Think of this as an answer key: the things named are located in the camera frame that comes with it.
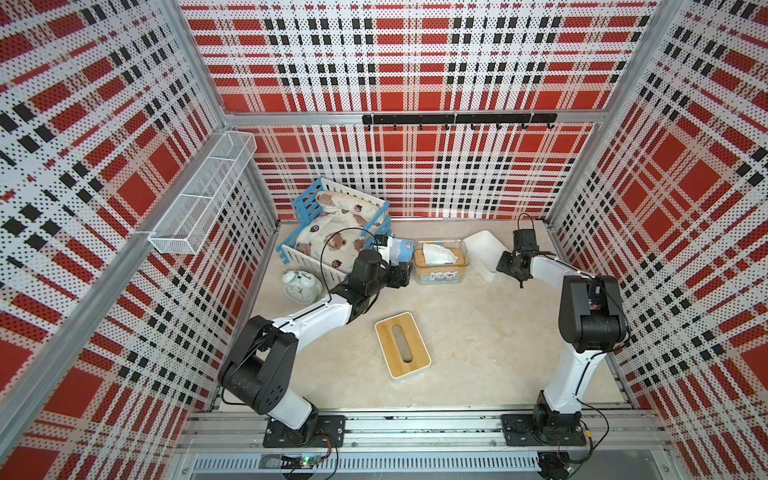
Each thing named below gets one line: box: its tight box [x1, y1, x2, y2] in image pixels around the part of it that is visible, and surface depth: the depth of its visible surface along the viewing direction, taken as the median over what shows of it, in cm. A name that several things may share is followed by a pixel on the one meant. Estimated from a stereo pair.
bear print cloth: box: [295, 191, 381, 273], surface depth 106 cm
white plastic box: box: [463, 229, 510, 282], surface depth 112 cm
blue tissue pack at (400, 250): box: [388, 236, 415, 266], surface depth 107 cm
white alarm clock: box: [282, 270, 322, 304], surface depth 92 cm
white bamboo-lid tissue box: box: [375, 311, 432, 383], surface depth 85 cm
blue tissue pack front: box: [422, 243, 458, 266], surface depth 103 cm
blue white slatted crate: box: [276, 177, 393, 283], surface depth 106 cm
